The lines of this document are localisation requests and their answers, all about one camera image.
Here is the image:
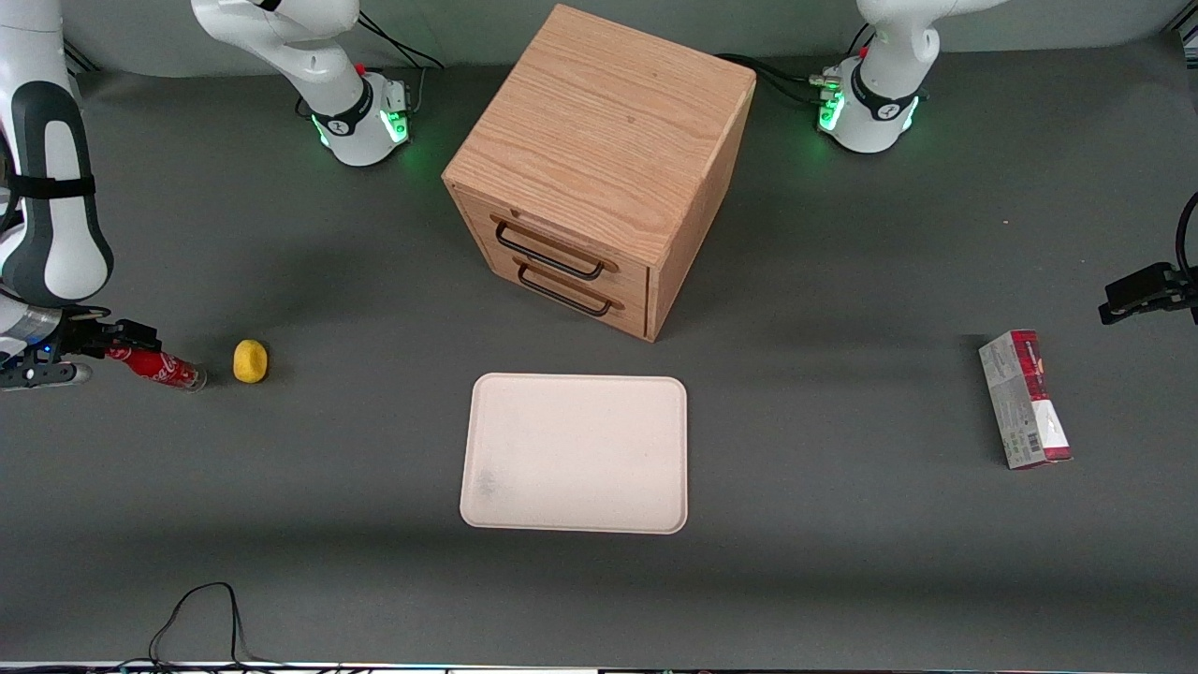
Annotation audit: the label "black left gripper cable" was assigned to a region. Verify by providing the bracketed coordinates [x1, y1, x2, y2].
[1175, 192, 1198, 282]

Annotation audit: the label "wooden two-drawer cabinet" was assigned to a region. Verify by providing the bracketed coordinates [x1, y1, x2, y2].
[442, 4, 757, 343]

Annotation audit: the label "white rectangular tray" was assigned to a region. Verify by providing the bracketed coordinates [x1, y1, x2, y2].
[460, 373, 689, 535]

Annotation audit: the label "thin black looped cable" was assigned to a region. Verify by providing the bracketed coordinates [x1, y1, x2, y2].
[148, 581, 282, 671]

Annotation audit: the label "yellow lemon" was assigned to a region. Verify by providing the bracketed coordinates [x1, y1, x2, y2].
[233, 339, 270, 385]

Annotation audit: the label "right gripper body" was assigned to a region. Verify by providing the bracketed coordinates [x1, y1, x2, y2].
[0, 301, 72, 366]

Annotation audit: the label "red coke bottle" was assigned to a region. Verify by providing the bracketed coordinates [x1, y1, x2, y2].
[106, 344, 208, 392]

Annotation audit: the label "black drawer handle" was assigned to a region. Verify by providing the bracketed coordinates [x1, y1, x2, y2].
[494, 220, 606, 282]
[517, 264, 615, 317]

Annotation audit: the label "black arm base cables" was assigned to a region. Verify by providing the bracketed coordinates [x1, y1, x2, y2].
[356, 9, 446, 72]
[716, 23, 876, 106]

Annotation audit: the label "black left arm base cables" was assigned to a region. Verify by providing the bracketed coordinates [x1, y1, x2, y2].
[716, 23, 876, 106]

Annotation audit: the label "red and grey carton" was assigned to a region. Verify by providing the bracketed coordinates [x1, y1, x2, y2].
[978, 329, 1074, 470]

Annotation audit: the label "black right arm base cables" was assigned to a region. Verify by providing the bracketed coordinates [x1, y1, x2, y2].
[356, 9, 446, 72]

